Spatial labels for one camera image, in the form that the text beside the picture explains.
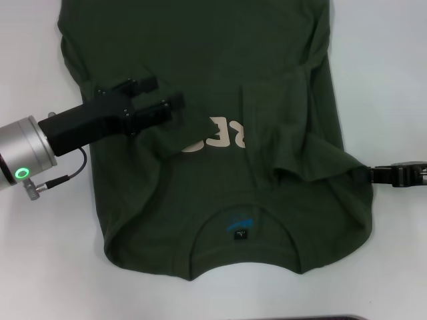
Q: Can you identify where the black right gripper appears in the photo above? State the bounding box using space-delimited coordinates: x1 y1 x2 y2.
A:
352 161 427 189

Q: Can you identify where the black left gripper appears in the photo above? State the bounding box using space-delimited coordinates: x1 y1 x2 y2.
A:
37 75 186 157

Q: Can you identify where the dark green FREE t-shirt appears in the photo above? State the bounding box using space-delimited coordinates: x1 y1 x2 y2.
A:
56 0 374 283

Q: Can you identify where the dark rounded base edge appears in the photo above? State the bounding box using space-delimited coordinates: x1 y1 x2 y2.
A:
312 313 364 320

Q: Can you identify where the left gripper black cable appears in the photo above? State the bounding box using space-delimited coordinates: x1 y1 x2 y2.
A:
23 146 88 201

